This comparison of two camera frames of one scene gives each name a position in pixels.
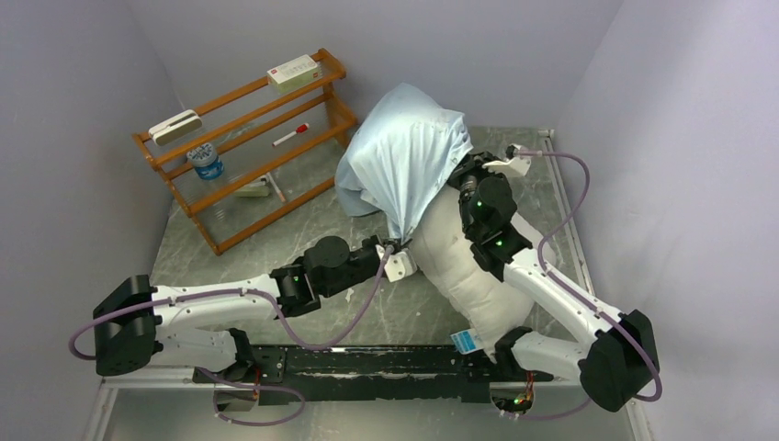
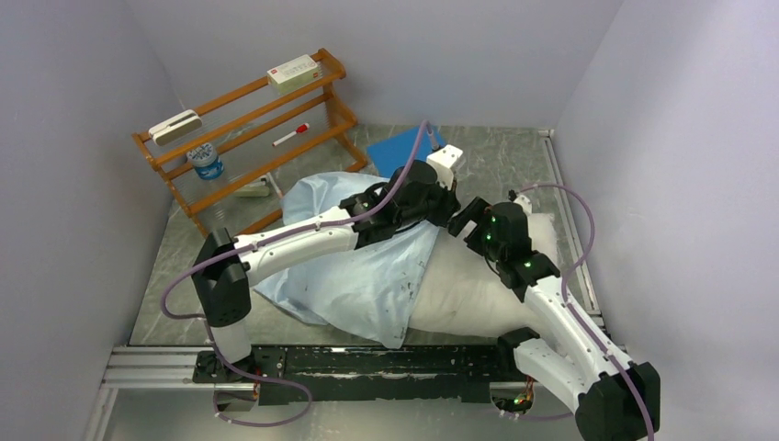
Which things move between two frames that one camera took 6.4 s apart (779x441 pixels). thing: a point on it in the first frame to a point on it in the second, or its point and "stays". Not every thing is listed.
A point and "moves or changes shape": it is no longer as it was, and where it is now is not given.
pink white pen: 276,188 stays
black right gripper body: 468,177 to 479,238
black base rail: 369,375 stays
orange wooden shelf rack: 257,154 stays
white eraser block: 175,127 stays
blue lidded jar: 206,162 stays
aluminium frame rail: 155,378 stays
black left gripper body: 370,254 to 437,209
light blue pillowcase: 400,152 to 370,289
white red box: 294,74 stays
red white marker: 299,130 stays
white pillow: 491,306 moves or changes shape
